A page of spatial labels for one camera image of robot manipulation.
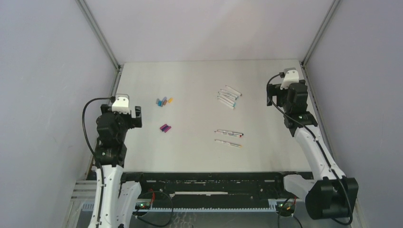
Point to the left controller board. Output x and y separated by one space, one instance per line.
142 205

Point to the aluminium frame rail right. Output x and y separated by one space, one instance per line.
304 65

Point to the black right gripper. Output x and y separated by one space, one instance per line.
274 90

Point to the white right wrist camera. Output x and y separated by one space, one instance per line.
291 75

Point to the aluminium frame rail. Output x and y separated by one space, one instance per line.
304 65
90 18

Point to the white yellow marker pen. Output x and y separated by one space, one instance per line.
229 143

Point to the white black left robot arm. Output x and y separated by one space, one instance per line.
114 198

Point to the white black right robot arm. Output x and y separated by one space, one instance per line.
330 194

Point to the plain white marker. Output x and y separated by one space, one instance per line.
227 104

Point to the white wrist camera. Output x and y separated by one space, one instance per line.
121 104
291 75

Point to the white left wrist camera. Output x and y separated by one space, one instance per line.
121 104

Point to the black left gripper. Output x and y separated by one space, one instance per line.
133 122

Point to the aluminium frame rail left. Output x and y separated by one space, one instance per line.
90 18

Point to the white green marker pen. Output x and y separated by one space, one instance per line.
234 98

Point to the white cable duct strip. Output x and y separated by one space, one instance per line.
272 206

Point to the right controller board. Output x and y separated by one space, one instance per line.
286 207

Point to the controller board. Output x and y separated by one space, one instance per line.
142 205
286 207

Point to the white red marker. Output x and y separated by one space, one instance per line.
229 134

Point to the white blue capped marker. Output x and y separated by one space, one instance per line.
228 104

